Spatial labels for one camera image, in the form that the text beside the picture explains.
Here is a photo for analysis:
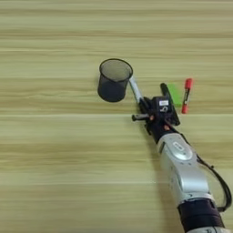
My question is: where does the red marker pen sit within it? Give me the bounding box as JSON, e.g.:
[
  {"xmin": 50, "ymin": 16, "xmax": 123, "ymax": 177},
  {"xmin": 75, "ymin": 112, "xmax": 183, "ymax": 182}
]
[{"xmin": 181, "ymin": 77, "xmax": 194, "ymax": 115}]

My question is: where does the white marker with black cap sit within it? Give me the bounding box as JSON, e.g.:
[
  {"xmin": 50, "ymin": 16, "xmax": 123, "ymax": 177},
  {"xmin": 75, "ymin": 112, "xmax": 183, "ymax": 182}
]
[{"xmin": 128, "ymin": 76, "xmax": 145, "ymax": 104}]

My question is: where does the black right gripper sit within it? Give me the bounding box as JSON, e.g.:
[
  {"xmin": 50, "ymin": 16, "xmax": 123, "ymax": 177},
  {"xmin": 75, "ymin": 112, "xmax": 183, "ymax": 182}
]
[{"xmin": 131, "ymin": 96, "xmax": 177, "ymax": 144}]

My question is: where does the black mesh pen cup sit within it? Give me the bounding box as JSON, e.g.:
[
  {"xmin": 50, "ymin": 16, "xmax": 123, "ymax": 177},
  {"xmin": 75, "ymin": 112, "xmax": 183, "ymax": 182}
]
[{"xmin": 96, "ymin": 57, "xmax": 134, "ymax": 103}]

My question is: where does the green eraser block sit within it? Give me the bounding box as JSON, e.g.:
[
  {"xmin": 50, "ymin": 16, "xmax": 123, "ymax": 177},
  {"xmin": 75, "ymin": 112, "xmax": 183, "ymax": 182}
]
[{"xmin": 167, "ymin": 83, "xmax": 183, "ymax": 107}]

